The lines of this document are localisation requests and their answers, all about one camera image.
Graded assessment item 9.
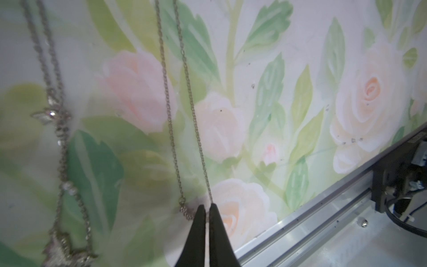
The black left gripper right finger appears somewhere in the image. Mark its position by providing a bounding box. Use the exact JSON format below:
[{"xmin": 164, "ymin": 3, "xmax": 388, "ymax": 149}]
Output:
[{"xmin": 209, "ymin": 204, "xmax": 240, "ymax": 267}]

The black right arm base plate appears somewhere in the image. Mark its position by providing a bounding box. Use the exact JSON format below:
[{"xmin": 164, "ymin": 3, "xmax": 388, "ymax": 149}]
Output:
[{"xmin": 371, "ymin": 130, "xmax": 427, "ymax": 213}]

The thin silver pendant necklace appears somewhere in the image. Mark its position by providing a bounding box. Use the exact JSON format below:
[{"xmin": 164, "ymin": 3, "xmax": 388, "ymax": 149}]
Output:
[{"xmin": 154, "ymin": 0, "xmax": 214, "ymax": 221}]

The silver chain necklace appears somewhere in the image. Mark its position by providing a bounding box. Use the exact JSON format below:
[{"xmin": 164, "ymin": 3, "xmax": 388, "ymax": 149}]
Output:
[{"xmin": 19, "ymin": 0, "xmax": 98, "ymax": 267}]

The aluminium front rail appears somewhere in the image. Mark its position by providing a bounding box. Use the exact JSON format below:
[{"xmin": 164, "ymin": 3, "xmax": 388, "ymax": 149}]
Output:
[{"xmin": 238, "ymin": 125, "xmax": 427, "ymax": 267}]

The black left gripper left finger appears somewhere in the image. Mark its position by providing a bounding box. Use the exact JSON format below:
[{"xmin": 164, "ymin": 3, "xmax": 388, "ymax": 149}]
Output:
[{"xmin": 175, "ymin": 205, "xmax": 206, "ymax": 267}]

